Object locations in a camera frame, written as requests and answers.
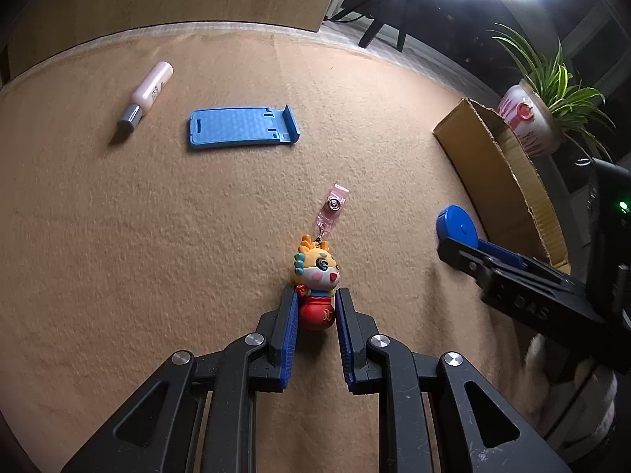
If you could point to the blue phone stand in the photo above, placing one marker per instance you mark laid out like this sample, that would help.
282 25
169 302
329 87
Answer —
231 125

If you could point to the pink bottle with grey cap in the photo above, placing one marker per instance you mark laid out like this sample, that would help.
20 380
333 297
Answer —
150 86

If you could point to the spider plant in painted pot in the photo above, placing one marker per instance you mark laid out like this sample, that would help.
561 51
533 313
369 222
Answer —
530 123

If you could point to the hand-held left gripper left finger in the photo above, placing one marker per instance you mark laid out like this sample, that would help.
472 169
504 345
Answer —
288 350

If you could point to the blue round tape measure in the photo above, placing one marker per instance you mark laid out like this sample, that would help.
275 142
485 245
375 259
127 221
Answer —
456 224

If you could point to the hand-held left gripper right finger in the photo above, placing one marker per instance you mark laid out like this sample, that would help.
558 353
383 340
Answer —
346 350

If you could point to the black tripod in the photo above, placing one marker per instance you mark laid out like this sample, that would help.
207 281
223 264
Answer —
379 24

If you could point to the cardboard box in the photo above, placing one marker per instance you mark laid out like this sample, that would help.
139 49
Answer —
493 157

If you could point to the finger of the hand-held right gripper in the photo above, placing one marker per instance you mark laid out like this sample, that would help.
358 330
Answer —
461 256
507 255

